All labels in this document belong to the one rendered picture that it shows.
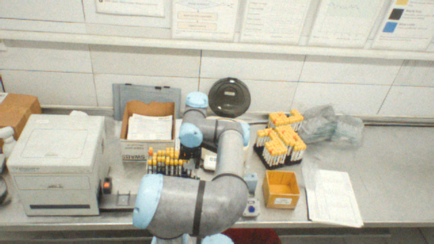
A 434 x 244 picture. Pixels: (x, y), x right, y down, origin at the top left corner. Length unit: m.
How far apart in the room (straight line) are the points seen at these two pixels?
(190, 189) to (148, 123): 1.11
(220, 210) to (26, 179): 0.87
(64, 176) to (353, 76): 1.46
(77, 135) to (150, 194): 0.74
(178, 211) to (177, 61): 1.13
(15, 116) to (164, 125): 0.66
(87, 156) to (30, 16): 0.72
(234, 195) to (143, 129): 1.09
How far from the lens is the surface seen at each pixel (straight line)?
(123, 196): 1.55
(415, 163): 2.13
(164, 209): 0.74
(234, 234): 2.10
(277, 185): 1.69
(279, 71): 1.86
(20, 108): 1.83
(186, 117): 1.13
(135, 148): 1.66
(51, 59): 1.87
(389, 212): 1.82
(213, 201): 0.74
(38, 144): 1.44
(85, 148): 1.39
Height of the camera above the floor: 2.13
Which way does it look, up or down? 40 degrees down
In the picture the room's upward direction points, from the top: 7 degrees clockwise
